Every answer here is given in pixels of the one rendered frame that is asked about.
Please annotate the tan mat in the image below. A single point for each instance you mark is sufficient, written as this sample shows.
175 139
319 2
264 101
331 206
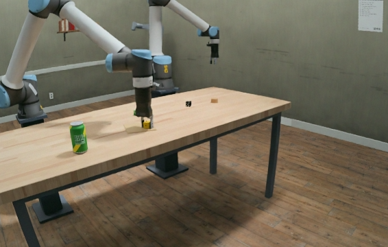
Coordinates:
132 129

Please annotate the tan book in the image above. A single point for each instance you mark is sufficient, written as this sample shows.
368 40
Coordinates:
63 25

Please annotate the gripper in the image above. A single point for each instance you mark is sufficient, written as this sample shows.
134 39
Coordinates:
214 50
143 103

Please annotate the green can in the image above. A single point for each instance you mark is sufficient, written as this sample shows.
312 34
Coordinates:
79 137

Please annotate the tan round disc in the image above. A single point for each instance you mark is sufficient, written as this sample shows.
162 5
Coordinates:
214 101

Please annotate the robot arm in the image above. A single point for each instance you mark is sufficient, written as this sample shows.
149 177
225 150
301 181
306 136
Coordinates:
21 55
156 31

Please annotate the yellow die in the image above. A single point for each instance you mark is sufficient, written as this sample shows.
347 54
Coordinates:
146 125

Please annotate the red book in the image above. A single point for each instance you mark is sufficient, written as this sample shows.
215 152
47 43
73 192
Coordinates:
71 26

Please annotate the black die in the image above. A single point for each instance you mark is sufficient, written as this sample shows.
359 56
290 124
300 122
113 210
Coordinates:
188 103

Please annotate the wooden table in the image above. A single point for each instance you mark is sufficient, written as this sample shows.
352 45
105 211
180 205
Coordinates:
214 113

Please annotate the white paper sheet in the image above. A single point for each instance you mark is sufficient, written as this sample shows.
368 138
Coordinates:
370 15

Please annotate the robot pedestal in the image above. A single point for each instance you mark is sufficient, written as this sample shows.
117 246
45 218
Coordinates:
166 164
51 206

